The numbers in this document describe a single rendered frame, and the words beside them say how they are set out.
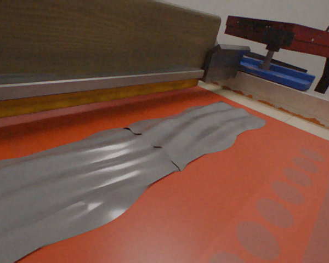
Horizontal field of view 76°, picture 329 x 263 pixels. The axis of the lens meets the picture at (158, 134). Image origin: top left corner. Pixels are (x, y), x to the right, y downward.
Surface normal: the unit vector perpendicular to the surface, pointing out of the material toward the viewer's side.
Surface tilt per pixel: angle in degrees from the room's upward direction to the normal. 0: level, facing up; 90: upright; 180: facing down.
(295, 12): 90
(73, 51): 90
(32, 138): 0
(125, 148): 32
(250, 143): 0
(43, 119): 0
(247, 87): 90
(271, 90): 90
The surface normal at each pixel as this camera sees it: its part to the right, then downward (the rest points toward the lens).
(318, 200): 0.18, -0.85
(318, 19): -0.69, 0.25
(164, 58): 0.70, 0.46
